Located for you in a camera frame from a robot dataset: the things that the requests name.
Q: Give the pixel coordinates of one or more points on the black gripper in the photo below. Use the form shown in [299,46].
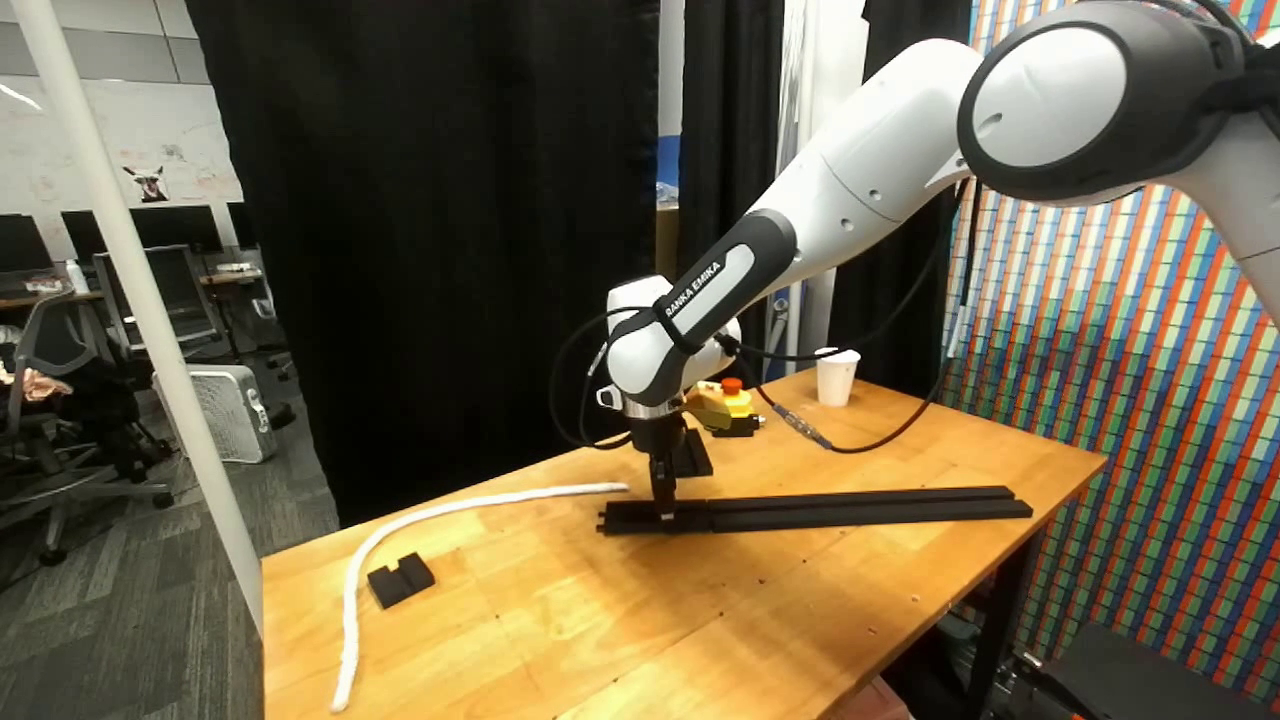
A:
[658,432]

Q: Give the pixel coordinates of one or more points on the wide black grooved track piece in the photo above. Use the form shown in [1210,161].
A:
[965,503]

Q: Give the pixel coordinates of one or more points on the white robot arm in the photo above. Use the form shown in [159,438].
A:
[864,161]

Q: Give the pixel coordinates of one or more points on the white paper cup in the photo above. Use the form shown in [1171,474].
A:
[839,383]

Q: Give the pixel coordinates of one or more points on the narrow black curtain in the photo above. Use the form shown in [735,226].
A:
[887,320]
[728,106]

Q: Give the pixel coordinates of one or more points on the small black notched block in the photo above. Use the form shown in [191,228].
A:
[400,580]

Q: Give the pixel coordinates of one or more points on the wide black curtain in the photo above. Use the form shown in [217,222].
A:
[442,243]

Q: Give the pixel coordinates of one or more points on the black table leg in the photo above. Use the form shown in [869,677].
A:
[1003,627]

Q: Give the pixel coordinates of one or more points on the white computer tower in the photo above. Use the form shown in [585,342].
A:
[230,415]

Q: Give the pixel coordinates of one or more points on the multicoloured woven cloth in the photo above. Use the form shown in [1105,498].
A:
[1174,534]

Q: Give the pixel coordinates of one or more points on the black stool seat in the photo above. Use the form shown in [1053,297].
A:
[1146,680]

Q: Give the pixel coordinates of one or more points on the white slanted pole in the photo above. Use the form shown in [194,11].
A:
[136,306]

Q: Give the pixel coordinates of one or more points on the black office chair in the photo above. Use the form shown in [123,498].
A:
[80,440]

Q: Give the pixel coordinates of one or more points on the drone picture on wall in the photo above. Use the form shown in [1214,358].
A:
[147,184]

